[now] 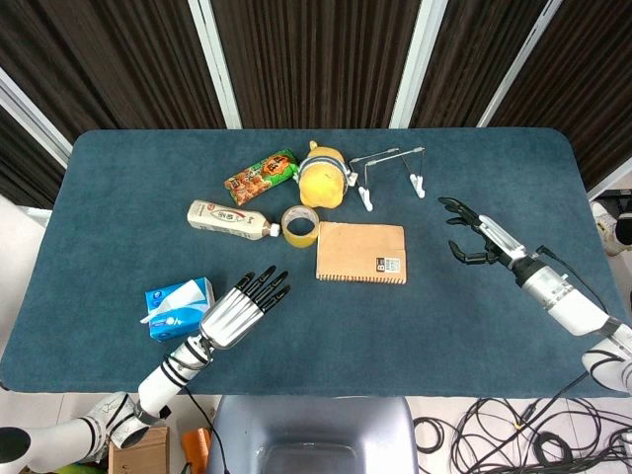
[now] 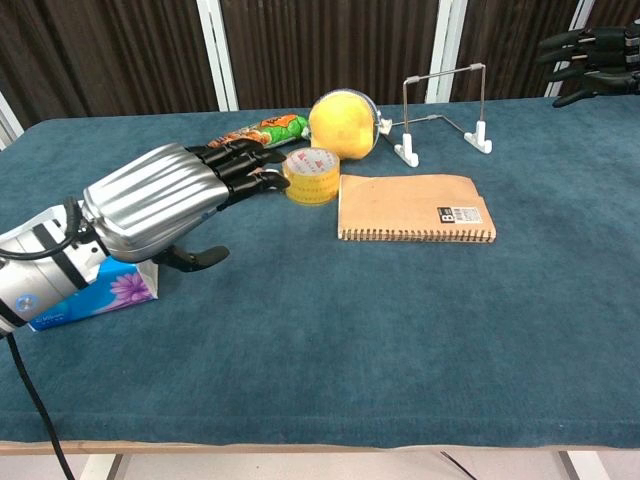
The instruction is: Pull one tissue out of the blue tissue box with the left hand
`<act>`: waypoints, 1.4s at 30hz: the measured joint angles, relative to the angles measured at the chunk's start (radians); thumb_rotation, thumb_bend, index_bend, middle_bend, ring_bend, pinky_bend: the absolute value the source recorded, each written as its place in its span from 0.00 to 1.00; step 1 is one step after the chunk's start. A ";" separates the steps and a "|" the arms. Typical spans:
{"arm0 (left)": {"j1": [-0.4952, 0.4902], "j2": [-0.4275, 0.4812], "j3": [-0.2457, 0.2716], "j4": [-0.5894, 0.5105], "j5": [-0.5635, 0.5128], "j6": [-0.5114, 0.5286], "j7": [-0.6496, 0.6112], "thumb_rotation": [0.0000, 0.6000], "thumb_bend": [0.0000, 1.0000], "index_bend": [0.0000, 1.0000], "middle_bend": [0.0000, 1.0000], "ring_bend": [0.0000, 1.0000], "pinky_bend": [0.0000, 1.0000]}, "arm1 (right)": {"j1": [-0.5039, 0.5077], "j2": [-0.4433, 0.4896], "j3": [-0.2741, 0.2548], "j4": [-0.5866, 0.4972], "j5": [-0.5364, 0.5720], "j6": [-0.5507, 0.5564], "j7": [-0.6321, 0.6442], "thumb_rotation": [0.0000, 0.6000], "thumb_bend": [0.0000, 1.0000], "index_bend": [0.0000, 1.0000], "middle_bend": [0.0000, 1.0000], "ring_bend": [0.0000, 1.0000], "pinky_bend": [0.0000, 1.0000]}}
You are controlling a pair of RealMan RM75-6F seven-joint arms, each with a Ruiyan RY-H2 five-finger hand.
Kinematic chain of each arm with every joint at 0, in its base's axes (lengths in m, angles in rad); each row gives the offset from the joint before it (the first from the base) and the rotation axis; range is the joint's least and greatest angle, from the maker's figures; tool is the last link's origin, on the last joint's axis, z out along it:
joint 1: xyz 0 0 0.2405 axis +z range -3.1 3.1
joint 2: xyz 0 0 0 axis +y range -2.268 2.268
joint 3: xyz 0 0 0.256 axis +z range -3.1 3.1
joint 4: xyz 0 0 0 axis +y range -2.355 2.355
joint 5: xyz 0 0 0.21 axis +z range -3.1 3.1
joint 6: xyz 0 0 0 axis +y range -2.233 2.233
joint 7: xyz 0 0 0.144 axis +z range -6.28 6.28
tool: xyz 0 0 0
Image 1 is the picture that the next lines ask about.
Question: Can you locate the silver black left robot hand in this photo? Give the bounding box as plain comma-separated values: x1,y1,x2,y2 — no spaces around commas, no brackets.
198,265,292,352

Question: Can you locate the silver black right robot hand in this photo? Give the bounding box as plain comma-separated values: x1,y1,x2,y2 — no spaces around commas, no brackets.
437,197,538,273

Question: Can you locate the white tissue sheet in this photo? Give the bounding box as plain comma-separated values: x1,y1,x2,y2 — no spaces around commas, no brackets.
139,278,209,325

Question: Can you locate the blue tissue pack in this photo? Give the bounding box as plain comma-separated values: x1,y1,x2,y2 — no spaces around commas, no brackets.
144,276,216,343

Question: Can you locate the cream milk tea bottle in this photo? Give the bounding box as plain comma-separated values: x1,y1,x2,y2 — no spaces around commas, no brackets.
187,198,281,243

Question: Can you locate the yellow tape roll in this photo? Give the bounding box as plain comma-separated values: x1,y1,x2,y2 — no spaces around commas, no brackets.
280,205,321,250

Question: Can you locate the white black shoe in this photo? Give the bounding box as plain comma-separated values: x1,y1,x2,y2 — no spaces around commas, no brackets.
592,199,632,258

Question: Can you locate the blue table cloth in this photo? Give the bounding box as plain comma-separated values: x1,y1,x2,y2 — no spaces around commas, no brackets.
0,127,611,399

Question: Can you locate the orange object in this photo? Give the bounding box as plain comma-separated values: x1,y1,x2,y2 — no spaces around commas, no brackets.
181,428,214,468

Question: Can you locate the brown spiral notebook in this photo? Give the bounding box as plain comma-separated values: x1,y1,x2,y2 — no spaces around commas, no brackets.
315,221,409,286

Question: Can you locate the green orange snack packet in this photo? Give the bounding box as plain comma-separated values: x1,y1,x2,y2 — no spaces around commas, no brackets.
223,149,301,207

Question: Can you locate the yellow plush toy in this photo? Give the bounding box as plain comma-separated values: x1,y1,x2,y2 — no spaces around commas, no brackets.
297,140,357,208

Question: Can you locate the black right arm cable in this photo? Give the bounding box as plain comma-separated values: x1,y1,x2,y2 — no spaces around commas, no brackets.
536,245,610,314

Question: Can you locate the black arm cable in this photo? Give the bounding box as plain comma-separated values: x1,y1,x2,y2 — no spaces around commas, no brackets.
183,387,229,474
536,245,610,314

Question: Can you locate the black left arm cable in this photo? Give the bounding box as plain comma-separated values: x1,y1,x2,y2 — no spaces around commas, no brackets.
183,387,229,474

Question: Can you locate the white partition post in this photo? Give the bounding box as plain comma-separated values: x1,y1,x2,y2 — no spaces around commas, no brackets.
389,0,448,129
187,0,243,130
587,156,632,201
0,65,73,170
475,0,565,129

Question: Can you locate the wire book stand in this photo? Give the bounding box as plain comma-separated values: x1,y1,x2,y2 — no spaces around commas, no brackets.
349,145,428,212

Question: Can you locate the black floor cable tangle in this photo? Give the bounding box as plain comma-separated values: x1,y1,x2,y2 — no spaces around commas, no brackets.
456,372,632,474

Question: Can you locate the black coiled cable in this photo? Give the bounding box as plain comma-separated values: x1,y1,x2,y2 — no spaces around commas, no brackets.
413,417,461,454

